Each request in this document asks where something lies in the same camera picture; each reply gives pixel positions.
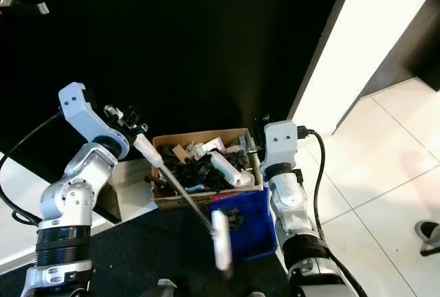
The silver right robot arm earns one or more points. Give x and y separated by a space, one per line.
295 214

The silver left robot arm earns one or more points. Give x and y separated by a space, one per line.
72 201

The dark floor mat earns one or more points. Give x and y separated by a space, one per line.
144 245

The white plastic part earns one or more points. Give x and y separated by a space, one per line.
232 170

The brown cardboard box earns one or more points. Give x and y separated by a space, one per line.
168 201

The black door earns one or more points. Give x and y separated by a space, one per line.
179 42

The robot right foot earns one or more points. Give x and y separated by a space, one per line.
249 294

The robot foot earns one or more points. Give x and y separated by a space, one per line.
249 294
159 289

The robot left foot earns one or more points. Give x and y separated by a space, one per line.
159 289

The dark brown wooden furniture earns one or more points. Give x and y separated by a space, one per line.
409 42

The grey slipper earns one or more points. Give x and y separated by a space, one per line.
430 236

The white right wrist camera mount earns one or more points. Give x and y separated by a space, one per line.
282 142

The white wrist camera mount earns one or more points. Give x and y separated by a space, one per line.
81 108
282 142

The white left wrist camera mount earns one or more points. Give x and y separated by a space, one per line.
81 108

